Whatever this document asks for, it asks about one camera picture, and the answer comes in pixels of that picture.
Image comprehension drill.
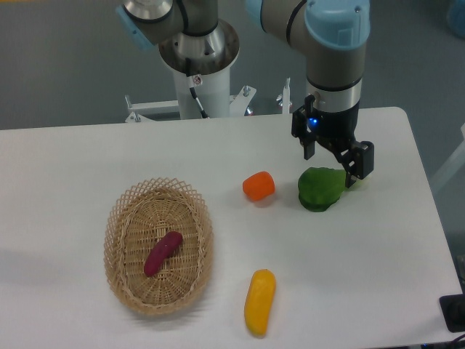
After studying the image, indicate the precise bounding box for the black device at edge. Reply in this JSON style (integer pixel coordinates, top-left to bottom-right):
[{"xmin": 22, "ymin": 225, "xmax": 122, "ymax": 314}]
[{"xmin": 439, "ymin": 294, "xmax": 464, "ymax": 333}]

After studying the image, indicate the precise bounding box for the yellow corn toy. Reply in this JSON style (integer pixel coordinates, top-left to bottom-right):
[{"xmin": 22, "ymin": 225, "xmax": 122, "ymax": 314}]
[{"xmin": 244, "ymin": 269, "xmax": 276, "ymax": 337}]

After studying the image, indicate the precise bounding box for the purple sweet potato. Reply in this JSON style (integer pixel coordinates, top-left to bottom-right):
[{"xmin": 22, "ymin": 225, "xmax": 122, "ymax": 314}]
[{"xmin": 143, "ymin": 231, "xmax": 183, "ymax": 277}]

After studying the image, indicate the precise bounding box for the blue object top corner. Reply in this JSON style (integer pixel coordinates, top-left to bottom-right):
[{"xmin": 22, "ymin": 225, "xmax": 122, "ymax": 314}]
[{"xmin": 446, "ymin": 0, "xmax": 465, "ymax": 39}]

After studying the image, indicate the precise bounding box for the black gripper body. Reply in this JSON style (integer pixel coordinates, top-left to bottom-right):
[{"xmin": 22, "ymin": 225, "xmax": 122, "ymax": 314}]
[{"xmin": 291, "ymin": 95, "xmax": 359, "ymax": 163}]

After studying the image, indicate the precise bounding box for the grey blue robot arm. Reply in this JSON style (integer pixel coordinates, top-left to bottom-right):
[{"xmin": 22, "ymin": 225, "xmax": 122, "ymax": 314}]
[{"xmin": 116, "ymin": 1, "xmax": 374, "ymax": 187}]

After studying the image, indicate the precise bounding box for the woven wicker basket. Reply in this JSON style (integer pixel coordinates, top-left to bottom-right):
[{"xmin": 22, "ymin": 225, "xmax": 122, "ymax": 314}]
[{"xmin": 104, "ymin": 178, "xmax": 214, "ymax": 316}]

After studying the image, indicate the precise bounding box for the green bok choy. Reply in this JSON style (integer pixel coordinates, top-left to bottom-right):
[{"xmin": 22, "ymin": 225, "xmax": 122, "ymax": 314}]
[{"xmin": 297, "ymin": 167, "xmax": 368, "ymax": 213}]

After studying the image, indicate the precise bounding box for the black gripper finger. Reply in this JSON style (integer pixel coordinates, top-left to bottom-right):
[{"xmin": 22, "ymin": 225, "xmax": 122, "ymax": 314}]
[
  {"xmin": 302, "ymin": 135, "xmax": 315, "ymax": 160},
  {"xmin": 341, "ymin": 140, "xmax": 375, "ymax": 188}
]

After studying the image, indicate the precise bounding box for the white table leg right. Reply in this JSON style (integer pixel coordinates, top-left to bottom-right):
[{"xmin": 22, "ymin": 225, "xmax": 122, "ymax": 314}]
[{"xmin": 429, "ymin": 125, "xmax": 464, "ymax": 195}]

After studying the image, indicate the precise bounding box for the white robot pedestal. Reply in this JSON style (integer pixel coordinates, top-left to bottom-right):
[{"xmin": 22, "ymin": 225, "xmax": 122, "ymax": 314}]
[{"xmin": 158, "ymin": 20, "xmax": 240, "ymax": 120}]

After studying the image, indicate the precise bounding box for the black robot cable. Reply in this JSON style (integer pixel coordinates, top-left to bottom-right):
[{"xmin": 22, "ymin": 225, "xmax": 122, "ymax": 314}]
[{"xmin": 185, "ymin": 57, "xmax": 211, "ymax": 119}]

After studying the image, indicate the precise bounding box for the orange carrot piece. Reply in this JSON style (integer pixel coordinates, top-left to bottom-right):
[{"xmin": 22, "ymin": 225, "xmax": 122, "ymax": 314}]
[{"xmin": 242, "ymin": 171, "xmax": 275, "ymax": 201}]

